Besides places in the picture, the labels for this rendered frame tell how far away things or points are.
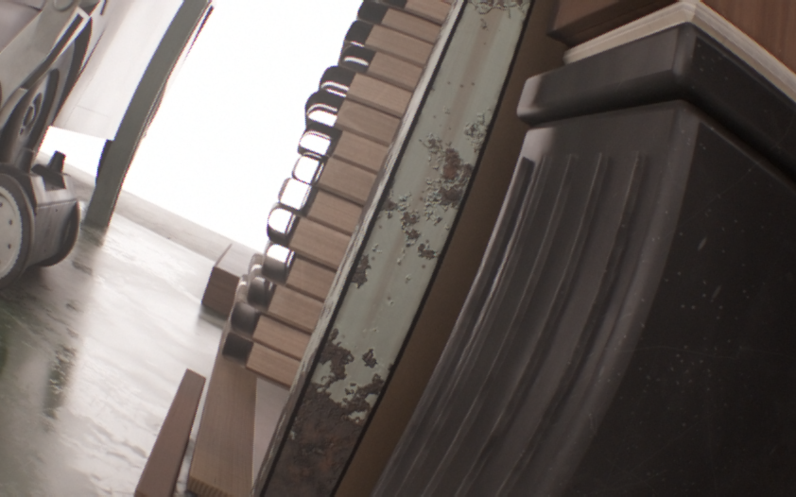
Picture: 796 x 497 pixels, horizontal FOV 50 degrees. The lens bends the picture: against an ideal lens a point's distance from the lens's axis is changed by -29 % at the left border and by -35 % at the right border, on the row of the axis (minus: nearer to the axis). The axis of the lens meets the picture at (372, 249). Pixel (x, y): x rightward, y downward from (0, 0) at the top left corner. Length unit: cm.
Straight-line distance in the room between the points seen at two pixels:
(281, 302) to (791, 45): 124
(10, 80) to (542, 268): 138
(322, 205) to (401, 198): 89
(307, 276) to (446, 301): 74
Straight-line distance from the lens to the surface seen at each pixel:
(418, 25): 167
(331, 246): 164
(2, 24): 224
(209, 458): 101
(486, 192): 92
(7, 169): 165
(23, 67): 184
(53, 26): 181
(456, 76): 77
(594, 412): 42
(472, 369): 68
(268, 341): 166
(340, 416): 77
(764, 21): 54
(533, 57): 94
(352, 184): 163
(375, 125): 165
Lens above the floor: 35
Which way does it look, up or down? 1 degrees down
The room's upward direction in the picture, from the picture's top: 22 degrees clockwise
